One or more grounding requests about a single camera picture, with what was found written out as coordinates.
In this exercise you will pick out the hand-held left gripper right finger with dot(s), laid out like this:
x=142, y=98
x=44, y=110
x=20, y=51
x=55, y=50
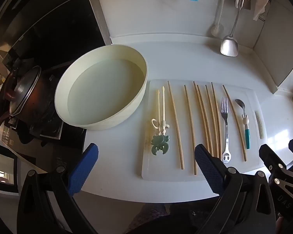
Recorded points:
x=208, y=170

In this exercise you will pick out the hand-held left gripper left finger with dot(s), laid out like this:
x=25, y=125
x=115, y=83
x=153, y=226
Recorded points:
x=84, y=169

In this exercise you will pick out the metal fork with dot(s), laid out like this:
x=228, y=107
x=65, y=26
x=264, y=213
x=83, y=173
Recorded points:
x=225, y=136

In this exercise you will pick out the wooden chopstick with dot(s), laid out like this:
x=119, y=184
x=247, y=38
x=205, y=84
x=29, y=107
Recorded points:
x=190, y=126
x=175, y=124
x=236, y=126
x=211, y=117
x=216, y=117
x=205, y=119
x=195, y=89

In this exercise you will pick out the cream training chopsticks green frog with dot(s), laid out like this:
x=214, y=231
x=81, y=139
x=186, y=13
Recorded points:
x=160, y=141

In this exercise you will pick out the cream round basin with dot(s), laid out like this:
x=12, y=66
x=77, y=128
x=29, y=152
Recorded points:
x=107, y=90

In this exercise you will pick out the white cutting board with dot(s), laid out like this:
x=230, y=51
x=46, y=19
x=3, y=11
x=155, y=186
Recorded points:
x=158, y=170

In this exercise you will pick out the silver oven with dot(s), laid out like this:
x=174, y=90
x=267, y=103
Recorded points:
x=5, y=173

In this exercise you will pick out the dark brown pot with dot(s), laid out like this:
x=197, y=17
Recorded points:
x=41, y=102

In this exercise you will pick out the metal pot lid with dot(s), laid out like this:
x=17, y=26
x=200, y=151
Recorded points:
x=24, y=95

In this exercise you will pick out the metal spatula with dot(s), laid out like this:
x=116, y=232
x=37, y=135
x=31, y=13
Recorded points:
x=229, y=47

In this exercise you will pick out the white dish brush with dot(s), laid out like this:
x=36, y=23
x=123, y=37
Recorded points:
x=213, y=30

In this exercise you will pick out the beige cloth rag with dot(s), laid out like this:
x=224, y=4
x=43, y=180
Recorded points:
x=258, y=3

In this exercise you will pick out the black range hood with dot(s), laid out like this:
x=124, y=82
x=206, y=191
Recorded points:
x=39, y=4

